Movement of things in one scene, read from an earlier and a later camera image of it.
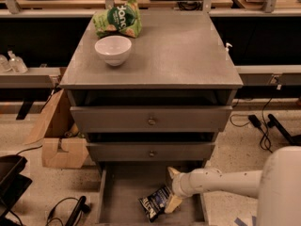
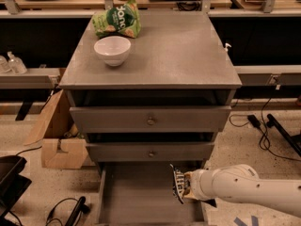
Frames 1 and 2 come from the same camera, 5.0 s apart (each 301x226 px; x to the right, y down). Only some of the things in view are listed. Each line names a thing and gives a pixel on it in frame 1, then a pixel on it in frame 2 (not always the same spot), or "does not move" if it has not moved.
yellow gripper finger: x=172 y=171 to x=188 y=175
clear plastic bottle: x=16 y=63 does not move
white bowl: x=114 y=49 does not move
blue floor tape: x=242 y=223 does not move
